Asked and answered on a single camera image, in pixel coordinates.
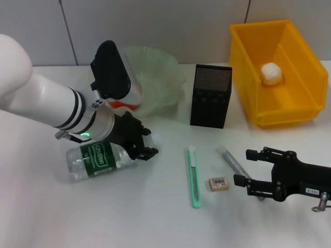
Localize black mesh pen holder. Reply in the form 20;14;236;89
190;64;233;129

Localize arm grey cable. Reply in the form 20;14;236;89
54;130;90;143
311;192;331;213

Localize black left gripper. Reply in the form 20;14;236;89
111;111;159;162

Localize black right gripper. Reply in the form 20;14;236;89
233;146;331;202

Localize clear water bottle green label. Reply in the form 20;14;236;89
66;133;163;183

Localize green translucent fruit plate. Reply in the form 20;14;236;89
121;45;187;116

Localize yellow plastic bin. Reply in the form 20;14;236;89
229;19;329;129

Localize silver pen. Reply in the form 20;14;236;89
216;146;266;202

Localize white paper ball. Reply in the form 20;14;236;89
260;61;283;86

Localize beige eraser with barcode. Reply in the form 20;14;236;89
208;177;230;192

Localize green utility knife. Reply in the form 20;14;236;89
186;145;202;209

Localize left wrist silver camera housing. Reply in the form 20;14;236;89
89;40;143;109

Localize left arm grey cable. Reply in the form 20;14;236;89
54;130;90;143

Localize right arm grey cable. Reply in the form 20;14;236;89
311;192;331;213

